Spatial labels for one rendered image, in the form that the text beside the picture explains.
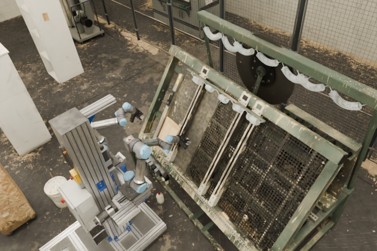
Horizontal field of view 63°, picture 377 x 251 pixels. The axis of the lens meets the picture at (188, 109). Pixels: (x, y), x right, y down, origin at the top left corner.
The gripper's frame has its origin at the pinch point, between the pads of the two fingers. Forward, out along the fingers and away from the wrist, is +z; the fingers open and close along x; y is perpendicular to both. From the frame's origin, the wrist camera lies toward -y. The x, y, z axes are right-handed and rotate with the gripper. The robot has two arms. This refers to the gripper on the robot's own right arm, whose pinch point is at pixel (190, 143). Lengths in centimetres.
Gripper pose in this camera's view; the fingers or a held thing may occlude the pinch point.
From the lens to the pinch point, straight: 337.0
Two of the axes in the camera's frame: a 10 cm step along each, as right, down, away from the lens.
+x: -6.3, 6.6, 4.1
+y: -4.2, -7.3, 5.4
